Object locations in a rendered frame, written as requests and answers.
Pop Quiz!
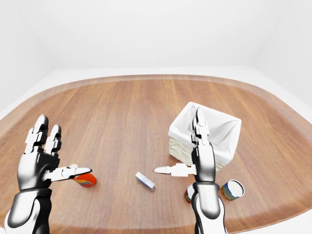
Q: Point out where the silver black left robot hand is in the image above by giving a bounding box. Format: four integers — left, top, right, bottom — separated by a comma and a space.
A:
17, 114, 93, 192

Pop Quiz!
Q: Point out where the small blue white box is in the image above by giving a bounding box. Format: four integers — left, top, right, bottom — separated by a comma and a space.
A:
135, 171, 156, 191

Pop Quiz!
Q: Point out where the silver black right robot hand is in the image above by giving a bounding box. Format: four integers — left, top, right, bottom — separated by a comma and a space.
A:
153, 107, 217, 184

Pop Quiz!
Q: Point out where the orange printed tin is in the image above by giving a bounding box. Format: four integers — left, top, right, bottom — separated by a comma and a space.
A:
73, 173, 97, 188

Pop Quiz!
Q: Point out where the blue yellow printed tin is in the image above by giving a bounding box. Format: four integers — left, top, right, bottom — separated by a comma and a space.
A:
221, 179, 245, 201

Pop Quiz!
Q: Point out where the wicker basket with white liner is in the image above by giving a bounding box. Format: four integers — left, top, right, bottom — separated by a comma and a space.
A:
168, 101, 242, 172

